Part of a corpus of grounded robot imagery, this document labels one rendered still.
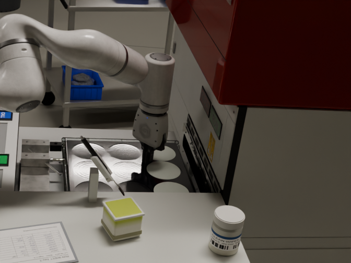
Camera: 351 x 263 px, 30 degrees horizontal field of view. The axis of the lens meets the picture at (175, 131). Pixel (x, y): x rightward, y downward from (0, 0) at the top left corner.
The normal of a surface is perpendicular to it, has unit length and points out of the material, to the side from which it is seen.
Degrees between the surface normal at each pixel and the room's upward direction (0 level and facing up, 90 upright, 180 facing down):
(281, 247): 90
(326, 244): 90
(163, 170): 1
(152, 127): 89
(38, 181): 0
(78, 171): 0
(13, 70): 50
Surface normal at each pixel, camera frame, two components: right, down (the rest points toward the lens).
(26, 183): 0.13, -0.88
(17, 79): 0.02, -0.25
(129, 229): 0.48, 0.46
